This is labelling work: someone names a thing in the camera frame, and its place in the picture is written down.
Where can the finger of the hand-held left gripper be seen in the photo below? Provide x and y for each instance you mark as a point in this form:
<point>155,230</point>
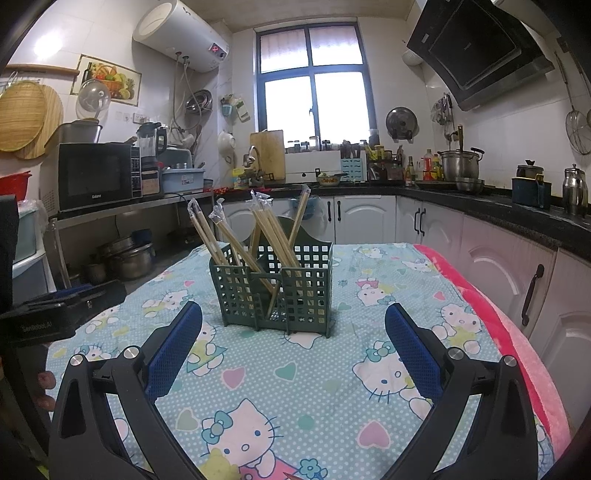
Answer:
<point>104,297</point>
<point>69,294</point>

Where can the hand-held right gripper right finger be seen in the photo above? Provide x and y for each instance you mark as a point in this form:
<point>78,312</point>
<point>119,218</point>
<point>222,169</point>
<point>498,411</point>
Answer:
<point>411,350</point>

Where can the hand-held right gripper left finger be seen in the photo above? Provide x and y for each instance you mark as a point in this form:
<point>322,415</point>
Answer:
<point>178,350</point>

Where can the green plastic utensil holder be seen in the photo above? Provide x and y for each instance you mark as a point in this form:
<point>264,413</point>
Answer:
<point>314,295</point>

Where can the pile of bamboo chopsticks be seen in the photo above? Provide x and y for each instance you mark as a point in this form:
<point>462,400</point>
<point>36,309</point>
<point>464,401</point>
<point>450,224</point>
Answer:
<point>265,221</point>

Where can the person's left hand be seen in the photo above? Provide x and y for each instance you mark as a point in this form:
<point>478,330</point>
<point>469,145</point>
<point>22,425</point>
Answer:
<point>46,382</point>

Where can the small steel pot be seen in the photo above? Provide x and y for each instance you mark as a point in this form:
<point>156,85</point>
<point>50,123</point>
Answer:
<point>94,272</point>

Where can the large steel pot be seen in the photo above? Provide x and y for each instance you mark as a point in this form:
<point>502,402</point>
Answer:
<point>134,263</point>

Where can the plastic drawer unit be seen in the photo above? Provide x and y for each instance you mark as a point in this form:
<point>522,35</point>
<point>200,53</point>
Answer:
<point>27,240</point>

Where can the metal shelf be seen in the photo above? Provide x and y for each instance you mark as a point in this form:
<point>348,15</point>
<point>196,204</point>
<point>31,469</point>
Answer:
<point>138,205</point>

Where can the cartoon cat printed blanket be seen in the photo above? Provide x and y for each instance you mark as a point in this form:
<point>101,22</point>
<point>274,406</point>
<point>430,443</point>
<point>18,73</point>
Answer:
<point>300,392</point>

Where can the black microwave oven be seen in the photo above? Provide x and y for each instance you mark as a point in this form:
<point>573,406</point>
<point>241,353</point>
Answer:
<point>92,177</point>

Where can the red plastic basin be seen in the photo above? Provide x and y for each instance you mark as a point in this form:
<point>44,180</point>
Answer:
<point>14,183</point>

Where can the blue dish drainer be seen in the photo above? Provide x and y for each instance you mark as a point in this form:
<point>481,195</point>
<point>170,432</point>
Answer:
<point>182,180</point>

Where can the white base cabinets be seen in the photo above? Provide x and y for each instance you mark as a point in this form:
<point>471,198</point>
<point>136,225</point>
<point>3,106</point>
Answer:
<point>568,332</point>

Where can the steel pot with lid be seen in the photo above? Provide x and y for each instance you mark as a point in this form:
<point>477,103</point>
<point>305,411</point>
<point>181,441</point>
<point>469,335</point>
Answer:
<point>78,133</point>

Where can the black blender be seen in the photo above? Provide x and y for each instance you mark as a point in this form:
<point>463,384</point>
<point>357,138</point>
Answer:
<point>150,138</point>

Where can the black countertop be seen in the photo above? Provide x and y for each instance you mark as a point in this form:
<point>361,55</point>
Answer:
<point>521,221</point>

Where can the blue hanging basket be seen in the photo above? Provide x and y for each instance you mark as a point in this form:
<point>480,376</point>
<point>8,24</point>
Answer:
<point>313,206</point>

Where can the round wooden board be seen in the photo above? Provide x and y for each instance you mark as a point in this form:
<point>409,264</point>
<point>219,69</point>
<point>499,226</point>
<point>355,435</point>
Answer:
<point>53,120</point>

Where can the small steel bowl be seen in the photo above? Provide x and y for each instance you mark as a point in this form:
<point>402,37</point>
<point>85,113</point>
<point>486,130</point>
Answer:
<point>470,185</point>

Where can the yellow green container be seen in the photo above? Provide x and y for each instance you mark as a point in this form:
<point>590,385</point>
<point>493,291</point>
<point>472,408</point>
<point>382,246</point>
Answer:
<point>239,179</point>

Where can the round bamboo tray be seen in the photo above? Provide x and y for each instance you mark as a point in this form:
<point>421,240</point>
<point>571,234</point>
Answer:
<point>21,115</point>

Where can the row of seasoning bottles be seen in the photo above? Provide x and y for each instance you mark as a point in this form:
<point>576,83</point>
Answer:
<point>429,166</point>

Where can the light blue knife block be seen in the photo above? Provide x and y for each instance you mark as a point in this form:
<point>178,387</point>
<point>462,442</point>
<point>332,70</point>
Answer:
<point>353,170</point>

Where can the bowl of food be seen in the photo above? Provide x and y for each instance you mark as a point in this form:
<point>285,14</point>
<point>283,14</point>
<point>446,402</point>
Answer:
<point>330,179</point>

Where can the steel stockpot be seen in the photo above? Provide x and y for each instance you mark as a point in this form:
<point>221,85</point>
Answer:
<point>459,166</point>

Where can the glass pot lid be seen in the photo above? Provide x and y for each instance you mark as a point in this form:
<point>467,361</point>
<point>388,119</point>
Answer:
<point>94,99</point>

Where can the blue enamel pot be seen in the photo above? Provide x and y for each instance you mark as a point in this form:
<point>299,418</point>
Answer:
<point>531,194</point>

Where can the white ceramic pot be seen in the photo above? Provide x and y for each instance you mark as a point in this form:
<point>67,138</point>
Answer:
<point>226,141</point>

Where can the steel faucet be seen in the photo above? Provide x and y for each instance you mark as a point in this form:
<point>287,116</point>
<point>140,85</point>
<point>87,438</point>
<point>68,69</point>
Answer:
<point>253,152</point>

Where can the hanging steel bowl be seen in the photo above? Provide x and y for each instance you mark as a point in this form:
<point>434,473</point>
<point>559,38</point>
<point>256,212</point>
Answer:
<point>198,102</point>

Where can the wooden cutting board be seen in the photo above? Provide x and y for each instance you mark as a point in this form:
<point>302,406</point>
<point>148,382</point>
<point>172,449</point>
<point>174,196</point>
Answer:
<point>268,152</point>

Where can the wooden rolling pin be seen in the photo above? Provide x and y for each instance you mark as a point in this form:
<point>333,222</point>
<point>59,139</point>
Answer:
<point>46,69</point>

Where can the dark pot lid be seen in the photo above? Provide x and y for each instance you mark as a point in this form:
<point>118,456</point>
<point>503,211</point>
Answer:
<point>401,123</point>

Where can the row of glass jars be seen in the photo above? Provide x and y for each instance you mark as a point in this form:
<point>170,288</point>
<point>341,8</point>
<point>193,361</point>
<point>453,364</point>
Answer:
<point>304,146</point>

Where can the steel canister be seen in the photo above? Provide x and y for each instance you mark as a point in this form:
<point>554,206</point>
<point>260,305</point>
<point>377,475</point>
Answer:
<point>575,189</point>

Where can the hanging kitchen tools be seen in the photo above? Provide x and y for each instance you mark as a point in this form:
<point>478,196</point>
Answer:
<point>442,110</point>

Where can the blue framed window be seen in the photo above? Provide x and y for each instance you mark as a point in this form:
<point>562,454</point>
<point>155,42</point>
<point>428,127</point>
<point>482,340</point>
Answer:
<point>341,106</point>

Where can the white water heater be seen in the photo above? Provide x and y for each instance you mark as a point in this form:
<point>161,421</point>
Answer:
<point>180,32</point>

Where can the black range hood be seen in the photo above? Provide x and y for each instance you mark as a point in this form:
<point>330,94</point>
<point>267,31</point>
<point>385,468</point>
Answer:
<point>480,46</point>

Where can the fruit wall poster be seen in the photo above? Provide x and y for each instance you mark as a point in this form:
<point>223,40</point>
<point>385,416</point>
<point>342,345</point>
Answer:
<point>115,76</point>

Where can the white wall fixture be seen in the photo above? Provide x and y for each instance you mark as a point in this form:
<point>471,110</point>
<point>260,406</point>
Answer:
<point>412,57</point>

